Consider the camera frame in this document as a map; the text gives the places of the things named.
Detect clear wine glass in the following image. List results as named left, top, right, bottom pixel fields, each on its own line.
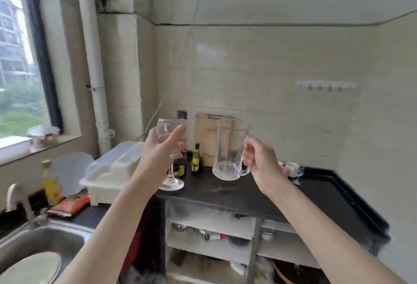
left=156, top=117, right=188, bottom=192

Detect dark sauce bottle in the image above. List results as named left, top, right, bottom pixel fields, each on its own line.
left=173, top=150, right=187, bottom=177

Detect bowl with clear lid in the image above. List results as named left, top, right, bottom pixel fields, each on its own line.
left=28, top=125, right=61, bottom=148

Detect translucent plastic lid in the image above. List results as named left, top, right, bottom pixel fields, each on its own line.
left=53, top=152, right=95, bottom=197

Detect thin hanging cable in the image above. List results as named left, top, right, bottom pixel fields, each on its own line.
left=139, top=0, right=210, bottom=142

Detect white bowl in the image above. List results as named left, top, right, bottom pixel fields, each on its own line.
left=228, top=261, right=249, bottom=277

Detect clear glass mug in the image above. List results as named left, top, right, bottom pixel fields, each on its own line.
left=212, top=118, right=252, bottom=182

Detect open shelf unit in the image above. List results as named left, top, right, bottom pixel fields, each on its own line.
left=164, top=196, right=328, bottom=284

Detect metal kitchen faucet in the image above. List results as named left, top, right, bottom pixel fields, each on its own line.
left=6, top=183, right=37, bottom=230

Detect person's left hand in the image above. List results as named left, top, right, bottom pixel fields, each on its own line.
left=137, top=124, right=187, bottom=186

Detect white plate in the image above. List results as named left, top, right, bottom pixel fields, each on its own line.
left=0, top=251, right=63, bottom=284

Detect red snack packet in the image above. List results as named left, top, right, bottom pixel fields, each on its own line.
left=45, top=195, right=91, bottom=218

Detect wooden cutting board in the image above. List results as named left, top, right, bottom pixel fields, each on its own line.
left=195, top=113, right=249, bottom=168

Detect white plastic dish rack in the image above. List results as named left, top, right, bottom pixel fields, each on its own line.
left=79, top=141, right=148, bottom=206

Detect person's right forearm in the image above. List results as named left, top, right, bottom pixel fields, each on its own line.
left=266, top=184, right=409, bottom=284

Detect stainless steel sink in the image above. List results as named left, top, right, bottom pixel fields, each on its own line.
left=0, top=218, right=96, bottom=284

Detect small clear glass cup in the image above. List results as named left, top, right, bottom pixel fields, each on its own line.
left=291, top=164, right=306, bottom=186

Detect yellow cooking oil bottle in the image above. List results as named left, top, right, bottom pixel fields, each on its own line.
left=41, top=159, right=65, bottom=206

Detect person's right hand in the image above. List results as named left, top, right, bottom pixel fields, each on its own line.
left=242, top=136, right=289, bottom=197

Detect dark framed window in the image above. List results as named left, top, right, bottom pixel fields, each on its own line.
left=0, top=0, right=63, bottom=141

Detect dark bottle with yellow label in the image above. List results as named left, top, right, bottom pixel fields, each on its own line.
left=191, top=143, right=202, bottom=174

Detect white drain pipe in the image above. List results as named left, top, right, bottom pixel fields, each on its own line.
left=74, top=0, right=113, bottom=156

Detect person's left forearm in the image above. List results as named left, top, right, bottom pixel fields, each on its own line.
left=55, top=170, right=163, bottom=284

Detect white wall hook rail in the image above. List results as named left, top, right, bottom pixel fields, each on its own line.
left=295, top=80, right=356, bottom=92

